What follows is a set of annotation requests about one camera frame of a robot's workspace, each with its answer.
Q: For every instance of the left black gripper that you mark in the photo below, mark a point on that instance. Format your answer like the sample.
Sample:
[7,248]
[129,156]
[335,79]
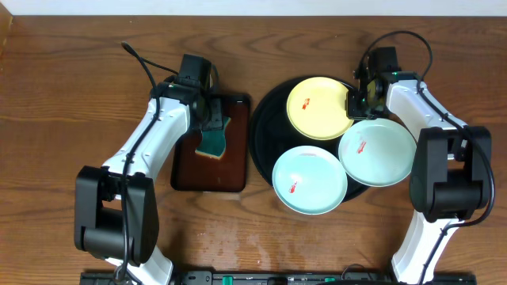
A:
[215,116]

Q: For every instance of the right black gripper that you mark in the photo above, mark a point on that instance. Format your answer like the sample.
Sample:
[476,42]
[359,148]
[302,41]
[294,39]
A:
[352,108]

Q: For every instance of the green yellow sponge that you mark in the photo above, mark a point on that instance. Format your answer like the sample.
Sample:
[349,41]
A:
[213,143]

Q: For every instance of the pale green plate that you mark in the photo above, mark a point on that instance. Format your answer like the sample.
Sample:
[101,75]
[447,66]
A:
[377,153]

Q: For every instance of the yellow plate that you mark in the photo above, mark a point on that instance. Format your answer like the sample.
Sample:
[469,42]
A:
[316,108]

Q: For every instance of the light blue plate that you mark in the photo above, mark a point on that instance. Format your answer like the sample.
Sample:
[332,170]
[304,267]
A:
[309,180]

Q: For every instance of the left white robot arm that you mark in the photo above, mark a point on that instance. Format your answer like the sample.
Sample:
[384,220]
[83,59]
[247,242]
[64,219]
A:
[115,210]

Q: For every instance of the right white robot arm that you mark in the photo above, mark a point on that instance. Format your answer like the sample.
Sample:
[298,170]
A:
[451,180]

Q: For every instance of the rectangular brown water tray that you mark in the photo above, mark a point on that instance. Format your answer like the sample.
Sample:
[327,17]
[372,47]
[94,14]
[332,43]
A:
[202,173]

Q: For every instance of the round black tray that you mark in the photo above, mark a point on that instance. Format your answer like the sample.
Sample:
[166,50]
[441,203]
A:
[271,133]

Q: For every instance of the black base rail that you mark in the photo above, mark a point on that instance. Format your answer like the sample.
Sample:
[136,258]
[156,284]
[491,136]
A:
[231,278]

